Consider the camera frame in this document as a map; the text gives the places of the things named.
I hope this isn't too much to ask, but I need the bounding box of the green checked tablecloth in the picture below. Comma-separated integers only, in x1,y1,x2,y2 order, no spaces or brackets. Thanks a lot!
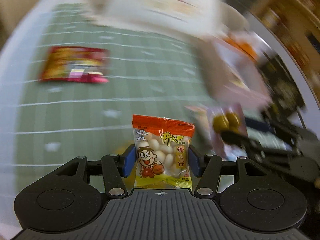
15,4,219,190

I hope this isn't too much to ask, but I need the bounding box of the cream mesh food cover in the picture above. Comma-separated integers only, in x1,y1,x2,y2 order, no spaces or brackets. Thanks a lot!
83,0,223,37

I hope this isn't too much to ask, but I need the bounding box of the orange tissue box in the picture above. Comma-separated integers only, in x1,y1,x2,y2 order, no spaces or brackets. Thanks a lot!
222,31,258,63

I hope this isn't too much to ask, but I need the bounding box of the orange steamed bun snack packet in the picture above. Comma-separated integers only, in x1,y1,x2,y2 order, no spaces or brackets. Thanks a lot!
132,114,195,190

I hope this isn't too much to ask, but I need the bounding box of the black plum snack bag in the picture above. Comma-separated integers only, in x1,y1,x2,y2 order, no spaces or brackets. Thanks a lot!
257,55,305,121

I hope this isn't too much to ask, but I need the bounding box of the beige chair right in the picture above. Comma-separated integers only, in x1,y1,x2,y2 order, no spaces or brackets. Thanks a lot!
220,2,249,35

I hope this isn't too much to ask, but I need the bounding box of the chestnut snack packet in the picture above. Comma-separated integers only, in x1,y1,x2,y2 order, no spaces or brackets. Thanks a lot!
207,103,247,161

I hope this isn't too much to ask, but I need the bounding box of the dark red jerky packet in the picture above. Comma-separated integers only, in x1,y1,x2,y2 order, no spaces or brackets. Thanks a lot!
40,46,109,83

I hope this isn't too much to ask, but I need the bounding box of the wooden wall shelf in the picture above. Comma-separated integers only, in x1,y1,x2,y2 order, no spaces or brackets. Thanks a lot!
250,0,319,89

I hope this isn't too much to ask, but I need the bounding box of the pink open gift box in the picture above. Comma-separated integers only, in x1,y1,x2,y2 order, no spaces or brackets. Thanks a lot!
197,33,272,109

